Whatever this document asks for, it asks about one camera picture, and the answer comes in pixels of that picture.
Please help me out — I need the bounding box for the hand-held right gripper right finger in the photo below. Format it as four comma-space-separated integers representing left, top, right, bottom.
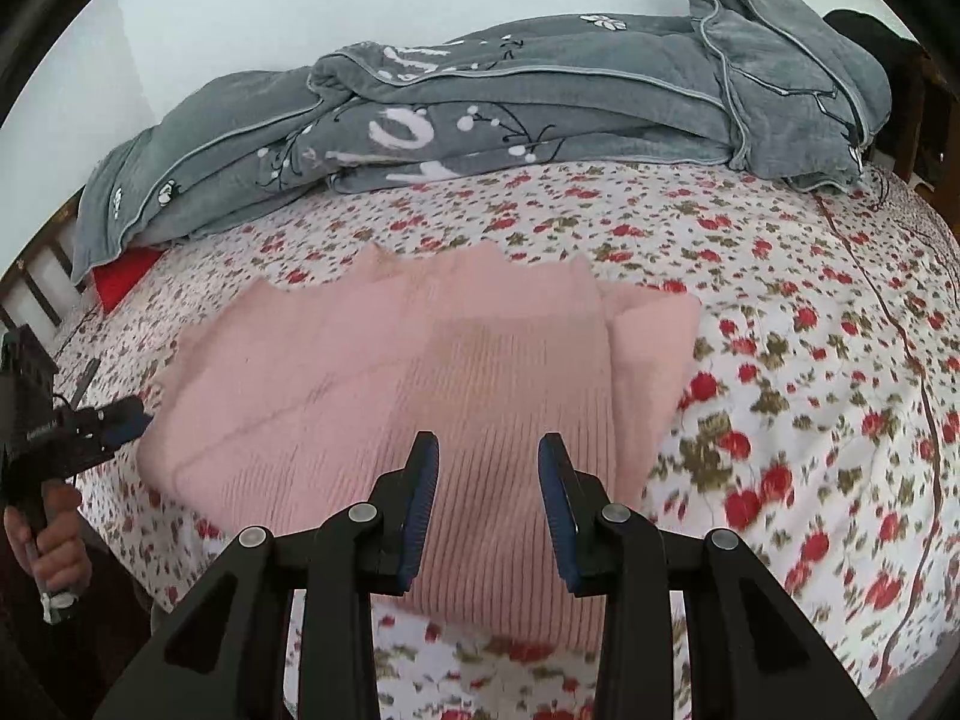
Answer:
537, 433, 880, 720

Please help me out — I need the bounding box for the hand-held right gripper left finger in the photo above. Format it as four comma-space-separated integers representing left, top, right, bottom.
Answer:
94, 431, 441, 720

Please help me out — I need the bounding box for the pink knit sweater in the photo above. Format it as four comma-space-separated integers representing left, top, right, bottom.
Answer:
137, 242, 704, 651

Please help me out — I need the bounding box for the person's left hand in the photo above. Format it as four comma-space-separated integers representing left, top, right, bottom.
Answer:
3, 482, 95, 602

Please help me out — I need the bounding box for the red cloth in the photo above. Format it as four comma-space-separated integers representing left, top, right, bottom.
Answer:
91, 245, 167, 315

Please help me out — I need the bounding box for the red floral bed sheet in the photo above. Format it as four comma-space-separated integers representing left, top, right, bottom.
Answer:
51, 157, 960, 720

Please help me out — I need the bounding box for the grey floral blanket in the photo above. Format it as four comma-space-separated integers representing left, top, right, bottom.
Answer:
70, 0, 895, 287

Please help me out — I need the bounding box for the black garment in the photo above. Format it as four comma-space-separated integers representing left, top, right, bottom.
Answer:
820, 8, 932, 160

